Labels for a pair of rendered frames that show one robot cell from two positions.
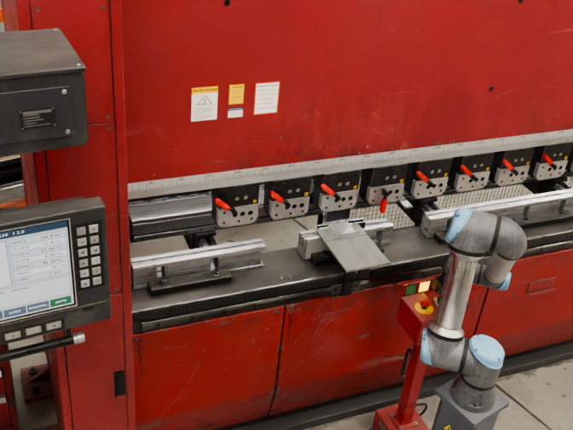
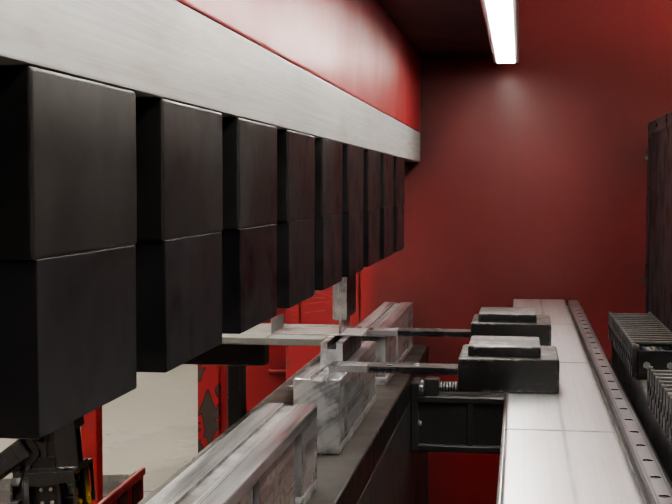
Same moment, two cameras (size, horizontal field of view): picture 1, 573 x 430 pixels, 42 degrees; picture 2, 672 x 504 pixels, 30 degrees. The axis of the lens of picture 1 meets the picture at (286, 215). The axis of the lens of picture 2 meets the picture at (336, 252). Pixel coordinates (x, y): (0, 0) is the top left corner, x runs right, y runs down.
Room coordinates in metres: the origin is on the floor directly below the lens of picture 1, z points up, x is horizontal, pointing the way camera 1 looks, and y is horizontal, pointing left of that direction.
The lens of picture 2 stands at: (3.38, -1.68, 1.21)
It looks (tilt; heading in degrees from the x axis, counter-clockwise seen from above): 3 degrees down; 124
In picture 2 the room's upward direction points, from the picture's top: straight up
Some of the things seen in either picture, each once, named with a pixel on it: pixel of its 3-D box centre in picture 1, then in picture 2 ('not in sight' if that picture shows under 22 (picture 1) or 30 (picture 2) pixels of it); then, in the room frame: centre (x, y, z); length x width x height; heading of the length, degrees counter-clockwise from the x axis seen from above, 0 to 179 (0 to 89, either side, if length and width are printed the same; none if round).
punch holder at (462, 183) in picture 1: (469, 167); (259, 217); (2.65, -0.72, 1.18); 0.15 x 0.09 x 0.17; 115
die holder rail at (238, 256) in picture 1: (199, 263); (385, 339); (2.17, 0.30, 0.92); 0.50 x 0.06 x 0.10; 115
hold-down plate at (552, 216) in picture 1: (542, 219); not in sight; (2.78, -1.13, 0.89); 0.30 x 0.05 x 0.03; 115
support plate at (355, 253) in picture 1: (352, 246); (244, 333); (2.27, -0.26, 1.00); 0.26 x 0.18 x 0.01; 25
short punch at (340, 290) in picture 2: (337, 213); (344, 297); (2.40, -0.19, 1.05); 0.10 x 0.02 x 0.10; 115
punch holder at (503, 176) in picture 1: (509, 162); (209, 223); (2.73, -0.90, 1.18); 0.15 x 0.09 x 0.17; 115
